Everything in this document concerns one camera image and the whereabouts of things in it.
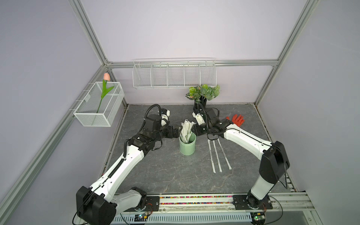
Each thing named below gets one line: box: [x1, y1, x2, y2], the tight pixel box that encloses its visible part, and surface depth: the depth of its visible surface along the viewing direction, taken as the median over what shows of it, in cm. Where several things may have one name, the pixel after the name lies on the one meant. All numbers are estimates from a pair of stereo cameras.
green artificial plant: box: [185, 83, 221, 104], surface depth 94 cm
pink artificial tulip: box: [96, 72, 115, 114], surface depth 82 cm
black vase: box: [194, 95, 208, 109], surface depth 99 cm
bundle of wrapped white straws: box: [179, 119, 196, 144], surface depth 86 cm
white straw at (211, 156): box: [207, 139, 217, 174], surface depth 93 cm
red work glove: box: [225, 114, 245, 128], surface depth 111 cm
